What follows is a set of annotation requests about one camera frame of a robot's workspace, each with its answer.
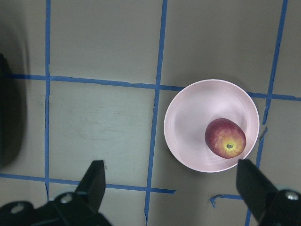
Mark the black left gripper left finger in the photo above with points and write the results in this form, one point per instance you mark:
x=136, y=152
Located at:
x=92, y=186

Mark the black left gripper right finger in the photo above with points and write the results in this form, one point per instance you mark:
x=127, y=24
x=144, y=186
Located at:
x=255, y=189

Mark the red apple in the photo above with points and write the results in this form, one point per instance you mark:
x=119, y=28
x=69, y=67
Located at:
x=225, y=138

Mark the pink plate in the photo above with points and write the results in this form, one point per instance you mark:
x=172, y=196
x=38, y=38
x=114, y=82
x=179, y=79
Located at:
x=191, y=111

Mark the black rice cooker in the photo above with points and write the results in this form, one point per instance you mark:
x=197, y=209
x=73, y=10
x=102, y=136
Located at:
x=11, y=117

